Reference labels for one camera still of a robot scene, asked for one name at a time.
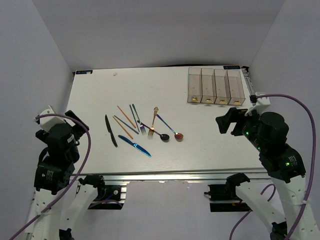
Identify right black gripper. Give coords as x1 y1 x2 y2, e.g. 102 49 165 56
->
214 105 266 152

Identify black knife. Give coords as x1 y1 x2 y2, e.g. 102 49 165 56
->
104 115 118 148

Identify iridescent gold spoon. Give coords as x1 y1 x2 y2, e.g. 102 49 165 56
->
156 114 184 142

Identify blue knife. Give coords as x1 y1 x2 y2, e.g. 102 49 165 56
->
118 135 152 158

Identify iridescent teal fork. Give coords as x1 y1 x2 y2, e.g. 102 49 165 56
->
132 104 146 134

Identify gold fork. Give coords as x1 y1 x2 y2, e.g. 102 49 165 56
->
148 106 159 137

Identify black spoon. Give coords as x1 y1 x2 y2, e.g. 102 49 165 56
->
137 120 170 142

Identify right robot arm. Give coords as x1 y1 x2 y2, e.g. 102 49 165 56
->
215 107 320 240

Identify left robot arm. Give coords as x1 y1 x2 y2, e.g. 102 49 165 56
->
31 107 106 240

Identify orange chopstick lower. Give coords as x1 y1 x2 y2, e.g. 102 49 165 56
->
112 116 134 140

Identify orange chopstick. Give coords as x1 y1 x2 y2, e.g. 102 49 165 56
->
112 116 134 140
117 105 137 129

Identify clear four-compartment organizer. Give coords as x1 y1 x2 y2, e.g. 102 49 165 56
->
187 67 246 106

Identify right blue table label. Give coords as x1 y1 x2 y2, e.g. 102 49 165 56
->
223 65 241 70

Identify blue table label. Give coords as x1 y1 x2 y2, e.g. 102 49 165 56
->
75 69 93 75
223 65 241 70

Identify blue chopstick lower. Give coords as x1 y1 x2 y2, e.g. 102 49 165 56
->
113 115 139 135

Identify blue chopstick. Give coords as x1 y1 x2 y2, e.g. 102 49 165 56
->
129 104 140 132
113 115 139 135

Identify orange chopstick upper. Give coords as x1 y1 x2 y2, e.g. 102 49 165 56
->
117 105 137 129

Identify blue chopstick upper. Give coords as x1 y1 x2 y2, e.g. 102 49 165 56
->
129 104 140 132

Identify left blue table label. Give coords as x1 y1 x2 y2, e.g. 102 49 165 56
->
75 69 93 75

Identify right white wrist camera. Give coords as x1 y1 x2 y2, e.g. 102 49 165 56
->
245 92 271 116

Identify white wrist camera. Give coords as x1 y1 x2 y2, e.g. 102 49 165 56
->
245 92 271 116
34 105 65 132

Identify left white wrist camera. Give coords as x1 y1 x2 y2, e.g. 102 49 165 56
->
34 105 65 132

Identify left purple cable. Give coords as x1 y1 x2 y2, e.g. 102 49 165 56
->
8 113 91 240

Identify purple cable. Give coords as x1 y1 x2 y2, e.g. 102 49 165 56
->
229 93 317 240
8 113 91 240

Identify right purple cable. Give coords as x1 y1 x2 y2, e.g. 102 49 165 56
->
229 93 317 240

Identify aluminium table frame rail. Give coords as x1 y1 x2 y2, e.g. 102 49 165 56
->
69 167 271 182

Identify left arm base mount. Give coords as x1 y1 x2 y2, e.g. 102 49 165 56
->
88 180 127 210

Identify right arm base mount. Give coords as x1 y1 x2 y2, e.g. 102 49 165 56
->
204 184 251 213

